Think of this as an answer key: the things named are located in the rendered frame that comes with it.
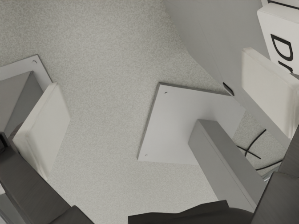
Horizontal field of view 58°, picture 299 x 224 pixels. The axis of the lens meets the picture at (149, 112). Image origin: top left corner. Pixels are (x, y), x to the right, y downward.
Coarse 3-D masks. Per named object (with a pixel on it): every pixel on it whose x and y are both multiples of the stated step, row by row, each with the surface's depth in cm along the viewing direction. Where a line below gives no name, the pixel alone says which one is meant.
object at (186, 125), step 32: (160, 96) 127; (192, 96) 130; (224, 96) 135; (160, 128) 136; (192, 128) 139; (224, 128) 144; (160, 160) 147; (192, 160) 152; (224, 160) 110; (224, 192) 107; (256, 192) 96
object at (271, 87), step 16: (256, 64) 16; (272, 64) 15; (256, 80) 17; (272, 80) 15; (288, 80) 13; (256, 96) 17; (272, 96) 15; (288, 96) 13; (272, 112) 15; (288, 112) 14; (288, 128) 14
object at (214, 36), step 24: (168, 0) 91; (192, 0) 63; (216, 0) 49; (240, 0) 39; (192, 24) 77; (216, 24) 56; (240, 24) 44; (192, 48) 99; (216, 48) 67; (240, 48) 51; (264, 48) 41; (216, 72) 83; (240, 72) 60; (240, 96) 72; (264, 120) 63; (288, 144) 56
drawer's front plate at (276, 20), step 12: (264, 12) 31; (276, 12) 29; (288, 12) 28; (264, 24) 33; (276, 24) 30; (288, 24) 28; (264, 36) 34; (288, 36) 29; (288, 48) 30; (276, 60) 35; (288, 72) 34
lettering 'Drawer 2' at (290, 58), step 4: (272, 36) 32; (276, 36) 31; (272, 40) 33; (280, 40) 31; (284, 40) 30; (288, 44) 30; (276, 48) 33; (292, 52) 30; (284, 56) 32; (292, 56) 30; (288, 60) 32; (280, 64) 34; (284, 64) 33; (288, 68) 33; (292, 72) 33
